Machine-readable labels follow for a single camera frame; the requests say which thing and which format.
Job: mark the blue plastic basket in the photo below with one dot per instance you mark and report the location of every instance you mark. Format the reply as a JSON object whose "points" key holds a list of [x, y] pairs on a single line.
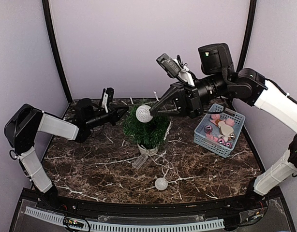
{"points": [[219, 132]]}

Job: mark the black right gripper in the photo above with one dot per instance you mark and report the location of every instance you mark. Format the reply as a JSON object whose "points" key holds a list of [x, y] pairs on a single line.
{"points": [[192, 105]]}

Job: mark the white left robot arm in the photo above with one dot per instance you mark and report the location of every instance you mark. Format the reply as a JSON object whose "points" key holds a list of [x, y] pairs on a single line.
{"points": [[23, 128]]}

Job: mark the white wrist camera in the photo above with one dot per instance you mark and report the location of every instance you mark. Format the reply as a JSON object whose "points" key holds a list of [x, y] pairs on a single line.
{"points": [[175, 69], [107, 97]]}

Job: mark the white cable duct strip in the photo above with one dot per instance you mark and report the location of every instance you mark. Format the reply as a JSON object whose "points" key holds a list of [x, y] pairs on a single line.
{"points": [[79, 225]]}

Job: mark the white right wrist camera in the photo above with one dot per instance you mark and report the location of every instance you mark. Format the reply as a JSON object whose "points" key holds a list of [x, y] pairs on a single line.
{"points": [[175, 69]]}

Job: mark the clear string light garland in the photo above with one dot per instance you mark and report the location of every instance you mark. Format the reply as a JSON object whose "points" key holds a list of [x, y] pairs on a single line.
{"points": [[143, 115]]}

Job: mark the small green christmas tree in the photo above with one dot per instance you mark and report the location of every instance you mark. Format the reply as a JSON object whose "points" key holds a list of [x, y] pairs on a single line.
{"points": [[150, 134]]}

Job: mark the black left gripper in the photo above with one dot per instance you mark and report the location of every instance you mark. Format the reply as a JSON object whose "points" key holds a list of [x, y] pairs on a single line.
{"points": [[113, 118]]}

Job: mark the pink bow ornament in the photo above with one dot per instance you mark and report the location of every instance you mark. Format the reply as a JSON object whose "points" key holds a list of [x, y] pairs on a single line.
{"points": [[215, 118]]}

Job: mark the white tree pot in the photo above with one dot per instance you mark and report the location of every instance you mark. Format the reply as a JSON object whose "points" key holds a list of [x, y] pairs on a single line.
{"points": [[148, 152]]}

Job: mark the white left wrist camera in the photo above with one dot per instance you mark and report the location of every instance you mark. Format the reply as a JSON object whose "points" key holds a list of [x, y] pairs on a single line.
{"points": [[107, 97]]}

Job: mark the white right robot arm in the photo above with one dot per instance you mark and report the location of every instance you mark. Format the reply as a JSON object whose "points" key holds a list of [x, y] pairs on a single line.
{"points": [[268, 97]]}

